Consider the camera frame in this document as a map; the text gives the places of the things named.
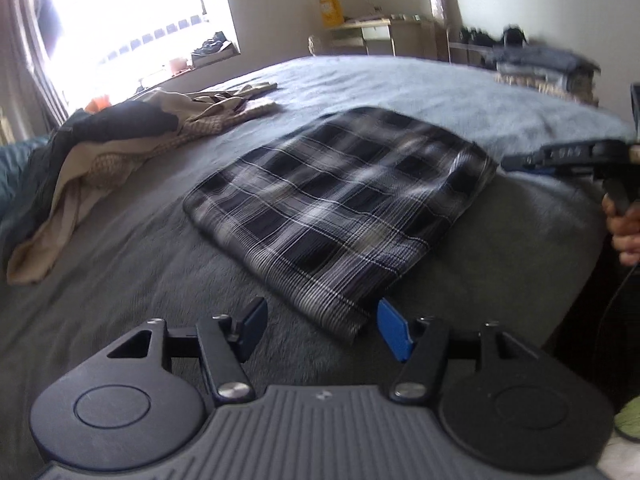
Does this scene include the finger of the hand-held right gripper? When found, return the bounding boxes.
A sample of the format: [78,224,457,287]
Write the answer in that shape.
[501,142,596,177]

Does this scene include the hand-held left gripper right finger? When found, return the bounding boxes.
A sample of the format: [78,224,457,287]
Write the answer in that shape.
[377,298,543,405]

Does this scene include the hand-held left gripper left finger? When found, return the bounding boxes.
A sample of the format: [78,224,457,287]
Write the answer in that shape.
[107,296,268,406]

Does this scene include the dark plaid shirt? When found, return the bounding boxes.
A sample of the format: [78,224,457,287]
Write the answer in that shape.
[182,106,498,347]

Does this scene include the person's right hand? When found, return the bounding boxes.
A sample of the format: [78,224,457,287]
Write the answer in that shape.
[602,194,640,266]

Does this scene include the folded beige patterned garment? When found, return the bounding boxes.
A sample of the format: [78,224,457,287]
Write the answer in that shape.
[494,71,600,107]

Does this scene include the folded dark grey garment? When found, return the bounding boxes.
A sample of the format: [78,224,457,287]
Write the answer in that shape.
[492,44,602,77]

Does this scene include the grey fleece bed blanket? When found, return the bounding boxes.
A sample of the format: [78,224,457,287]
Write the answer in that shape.
[0,55,636,466]

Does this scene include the metal shoe rack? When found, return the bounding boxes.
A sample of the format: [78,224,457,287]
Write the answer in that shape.
[446,25,531,67]

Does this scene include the black shoes on rack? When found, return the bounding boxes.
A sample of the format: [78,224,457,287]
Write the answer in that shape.
[459,24,530,47]

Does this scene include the long cardboard box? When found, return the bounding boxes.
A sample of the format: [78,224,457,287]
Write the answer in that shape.
[425,0,452,61]

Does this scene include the pinkish knitted sweater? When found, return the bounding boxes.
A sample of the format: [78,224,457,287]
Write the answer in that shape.
[175,99,278,142]

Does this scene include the checked beige knit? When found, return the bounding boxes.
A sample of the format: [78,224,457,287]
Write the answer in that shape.
[86,152,137,190]

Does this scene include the white desk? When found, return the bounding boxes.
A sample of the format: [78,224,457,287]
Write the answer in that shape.
[327,16,437,59]

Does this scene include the beige cloth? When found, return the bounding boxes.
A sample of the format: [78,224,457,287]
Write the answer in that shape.
[7,135,171,287]

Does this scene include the person's green fuzzy top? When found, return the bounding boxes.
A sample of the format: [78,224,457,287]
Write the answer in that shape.
[612,399,640,437]

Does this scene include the yellow box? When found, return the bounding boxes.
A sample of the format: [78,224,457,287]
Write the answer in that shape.
[319,0,346,29]

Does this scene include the dark shoes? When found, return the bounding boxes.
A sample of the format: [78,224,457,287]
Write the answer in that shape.
[191,32,234,57]

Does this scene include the window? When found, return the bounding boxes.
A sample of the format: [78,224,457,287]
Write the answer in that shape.
[30,0,242,111]

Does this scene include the grey curtain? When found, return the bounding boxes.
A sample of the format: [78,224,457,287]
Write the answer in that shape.
[0,0,70,146]

